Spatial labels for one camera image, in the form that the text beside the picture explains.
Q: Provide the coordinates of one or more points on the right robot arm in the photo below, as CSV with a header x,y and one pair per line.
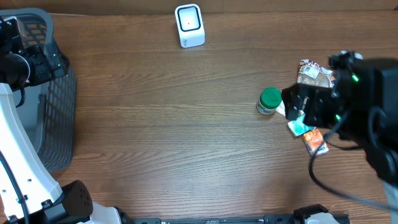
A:
x,y
360,107

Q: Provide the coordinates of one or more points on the grey plastic mesh basket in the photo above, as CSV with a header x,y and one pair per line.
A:
x,y
46,111

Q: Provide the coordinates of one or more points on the green lid jar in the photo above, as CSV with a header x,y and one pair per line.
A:
x,y
269,100

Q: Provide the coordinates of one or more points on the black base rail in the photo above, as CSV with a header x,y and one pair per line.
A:
x,y
266,219

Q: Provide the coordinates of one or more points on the beige brown snack bag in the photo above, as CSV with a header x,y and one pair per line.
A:
x,y
311,73

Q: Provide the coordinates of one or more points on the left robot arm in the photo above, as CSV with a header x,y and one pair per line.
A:
x,y
28,192

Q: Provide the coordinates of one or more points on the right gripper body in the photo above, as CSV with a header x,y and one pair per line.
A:
x,y
321,117

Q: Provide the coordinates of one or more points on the white barcode scanner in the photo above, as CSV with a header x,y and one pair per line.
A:
x,y
190,25

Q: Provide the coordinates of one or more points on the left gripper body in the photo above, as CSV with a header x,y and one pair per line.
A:
x,y
40,68

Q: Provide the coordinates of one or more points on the small teal wipes pack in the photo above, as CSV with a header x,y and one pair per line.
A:
x,y
298,128

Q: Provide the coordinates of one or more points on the orange snack packet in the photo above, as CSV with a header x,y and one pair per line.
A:
x,y
314,142

